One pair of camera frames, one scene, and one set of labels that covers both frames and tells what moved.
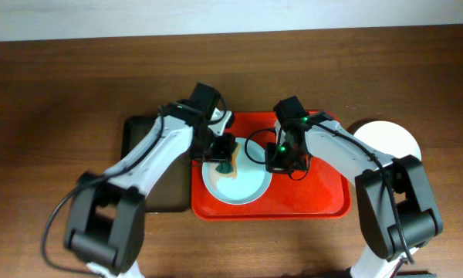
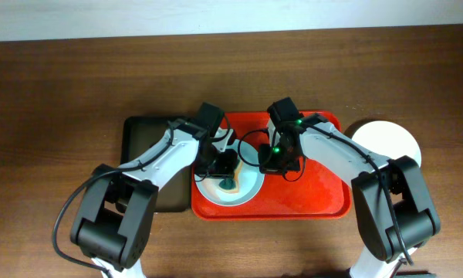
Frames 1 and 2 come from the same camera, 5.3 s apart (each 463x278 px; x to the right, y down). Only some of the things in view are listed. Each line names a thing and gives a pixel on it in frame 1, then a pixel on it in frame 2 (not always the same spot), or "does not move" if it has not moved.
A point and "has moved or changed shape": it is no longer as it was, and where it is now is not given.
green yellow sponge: x=225 y=167 has moved or changed shape
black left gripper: x=222 y=150 -> x=223 y=170
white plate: x=389 y=137 does not move
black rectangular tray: x=172 y=192 does not move
